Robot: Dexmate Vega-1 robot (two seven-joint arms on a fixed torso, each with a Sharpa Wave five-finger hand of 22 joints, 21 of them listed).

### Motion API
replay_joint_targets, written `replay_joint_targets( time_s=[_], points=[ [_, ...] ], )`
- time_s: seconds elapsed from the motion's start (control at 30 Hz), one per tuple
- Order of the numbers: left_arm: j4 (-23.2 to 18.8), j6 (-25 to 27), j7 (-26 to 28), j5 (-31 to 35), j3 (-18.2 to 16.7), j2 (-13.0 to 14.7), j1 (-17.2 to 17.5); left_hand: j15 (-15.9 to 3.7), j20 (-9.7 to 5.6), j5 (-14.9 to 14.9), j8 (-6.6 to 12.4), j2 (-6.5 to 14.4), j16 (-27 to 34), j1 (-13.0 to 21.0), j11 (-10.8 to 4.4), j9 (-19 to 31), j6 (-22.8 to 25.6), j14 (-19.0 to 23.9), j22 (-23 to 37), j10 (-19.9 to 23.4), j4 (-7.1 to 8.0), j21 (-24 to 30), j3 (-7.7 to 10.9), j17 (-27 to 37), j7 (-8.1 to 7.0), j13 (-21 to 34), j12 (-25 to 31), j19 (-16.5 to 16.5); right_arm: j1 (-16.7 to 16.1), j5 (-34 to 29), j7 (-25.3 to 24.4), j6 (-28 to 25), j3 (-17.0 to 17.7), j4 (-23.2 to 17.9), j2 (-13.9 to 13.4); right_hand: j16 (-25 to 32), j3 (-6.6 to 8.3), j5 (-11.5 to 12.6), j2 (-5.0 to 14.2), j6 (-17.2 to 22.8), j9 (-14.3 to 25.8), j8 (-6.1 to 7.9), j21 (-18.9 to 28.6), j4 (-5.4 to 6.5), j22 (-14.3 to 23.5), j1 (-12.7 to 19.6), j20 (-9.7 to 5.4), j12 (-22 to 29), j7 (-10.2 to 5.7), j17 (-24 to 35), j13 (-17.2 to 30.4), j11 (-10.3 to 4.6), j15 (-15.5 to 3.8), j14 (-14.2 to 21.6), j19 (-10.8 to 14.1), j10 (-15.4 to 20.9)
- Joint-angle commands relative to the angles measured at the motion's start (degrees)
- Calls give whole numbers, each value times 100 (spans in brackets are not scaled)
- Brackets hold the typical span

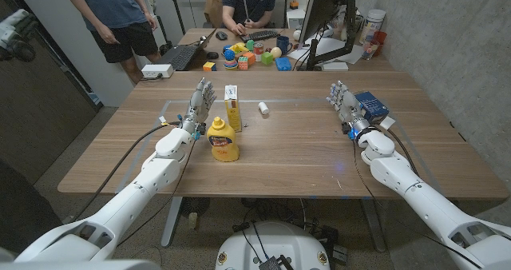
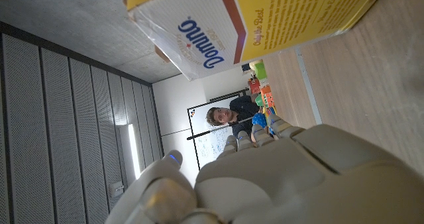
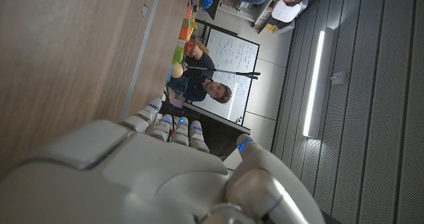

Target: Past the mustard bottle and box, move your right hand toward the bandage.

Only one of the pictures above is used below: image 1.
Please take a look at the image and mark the seated person dark polo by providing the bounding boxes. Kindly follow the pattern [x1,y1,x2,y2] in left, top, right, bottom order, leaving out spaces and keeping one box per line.
[221,0,277,37]

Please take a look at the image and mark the brown office chair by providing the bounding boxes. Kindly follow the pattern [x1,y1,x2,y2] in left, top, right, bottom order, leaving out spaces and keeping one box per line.
[204,0,228,29]

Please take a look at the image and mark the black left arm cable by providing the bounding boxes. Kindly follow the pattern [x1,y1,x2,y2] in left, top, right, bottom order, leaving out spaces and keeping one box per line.
[73,121,181,223]

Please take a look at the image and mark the black laptop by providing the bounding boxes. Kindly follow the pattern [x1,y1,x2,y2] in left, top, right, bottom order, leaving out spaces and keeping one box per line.
[153,28,217,72]

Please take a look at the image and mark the white paper sheets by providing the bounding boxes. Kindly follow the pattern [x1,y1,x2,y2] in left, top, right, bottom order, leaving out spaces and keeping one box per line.
[287,36,364,66]

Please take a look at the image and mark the blue ball stacking toy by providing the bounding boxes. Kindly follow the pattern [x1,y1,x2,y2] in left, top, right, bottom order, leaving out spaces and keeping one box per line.
[223,49,239,70]

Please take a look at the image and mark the white small cabinet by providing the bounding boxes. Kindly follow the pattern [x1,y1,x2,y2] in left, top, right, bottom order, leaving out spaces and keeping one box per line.
[286,8,307,30]

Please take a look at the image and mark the yellow carton box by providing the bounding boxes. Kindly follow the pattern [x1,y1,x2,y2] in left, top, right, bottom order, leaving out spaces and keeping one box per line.
[224,85,244,133]

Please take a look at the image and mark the blue cardboard box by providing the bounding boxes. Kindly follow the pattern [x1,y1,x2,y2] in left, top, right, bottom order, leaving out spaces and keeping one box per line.
[354,90,390,125]

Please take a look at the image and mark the grey table leg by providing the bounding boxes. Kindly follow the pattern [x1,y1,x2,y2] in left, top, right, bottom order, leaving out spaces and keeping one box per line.
[361,198,387,253]
[160,197,184,248]

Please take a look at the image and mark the wooden back desk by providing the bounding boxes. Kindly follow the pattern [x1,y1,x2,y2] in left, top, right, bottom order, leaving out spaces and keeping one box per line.
[177,27,396,72]

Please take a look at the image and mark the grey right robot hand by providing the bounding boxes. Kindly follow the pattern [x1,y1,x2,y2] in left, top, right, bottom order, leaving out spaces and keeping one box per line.
[325,80,371,134]

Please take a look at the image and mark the black keyboard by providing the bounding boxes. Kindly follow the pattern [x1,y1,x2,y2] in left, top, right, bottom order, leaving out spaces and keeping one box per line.
[240,30,282,43]

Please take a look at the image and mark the blue rectangular block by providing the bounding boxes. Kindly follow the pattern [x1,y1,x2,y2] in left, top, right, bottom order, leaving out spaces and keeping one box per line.
[274,57,293,72]

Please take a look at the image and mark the standing person blue shirt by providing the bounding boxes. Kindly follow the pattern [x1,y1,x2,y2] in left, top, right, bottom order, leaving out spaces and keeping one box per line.
[58,0,163,85]

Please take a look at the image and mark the white power strip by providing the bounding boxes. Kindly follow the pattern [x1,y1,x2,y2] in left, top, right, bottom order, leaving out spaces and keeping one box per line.
[141,63,175,79]

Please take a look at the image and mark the clear glass cup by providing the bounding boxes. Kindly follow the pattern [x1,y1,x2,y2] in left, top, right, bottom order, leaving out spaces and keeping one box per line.
[361,40,378,61]

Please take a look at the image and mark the red cup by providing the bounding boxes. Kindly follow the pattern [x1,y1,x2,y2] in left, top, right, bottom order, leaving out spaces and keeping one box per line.
[372,30,388,57]

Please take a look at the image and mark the black computer monitor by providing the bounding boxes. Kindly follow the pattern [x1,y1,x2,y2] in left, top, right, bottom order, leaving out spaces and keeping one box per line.
[297,0,352,46]

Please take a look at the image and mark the white flat box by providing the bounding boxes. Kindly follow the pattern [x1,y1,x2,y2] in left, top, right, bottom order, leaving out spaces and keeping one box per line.
[321,62,350,72]

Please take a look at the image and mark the black floor fan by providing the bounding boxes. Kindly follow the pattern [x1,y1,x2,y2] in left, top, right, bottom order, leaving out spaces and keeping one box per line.
[179,197,212,218]

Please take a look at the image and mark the dark blue mug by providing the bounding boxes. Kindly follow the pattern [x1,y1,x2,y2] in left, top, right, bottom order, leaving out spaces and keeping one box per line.
[275,35,294,56]

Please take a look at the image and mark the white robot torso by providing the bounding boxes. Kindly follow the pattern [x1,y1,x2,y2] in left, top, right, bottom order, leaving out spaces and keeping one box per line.
[215,220,331,270]

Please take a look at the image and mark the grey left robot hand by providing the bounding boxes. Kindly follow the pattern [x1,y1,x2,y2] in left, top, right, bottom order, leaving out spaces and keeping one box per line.
[181,77,218,136]

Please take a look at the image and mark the white wipes canister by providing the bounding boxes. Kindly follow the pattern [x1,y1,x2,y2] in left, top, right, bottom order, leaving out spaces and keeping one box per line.
[358,9,387,46]

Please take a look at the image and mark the yellow mustard bottle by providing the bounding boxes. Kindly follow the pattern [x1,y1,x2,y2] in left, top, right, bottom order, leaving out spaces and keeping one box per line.
[206,116,240,163]

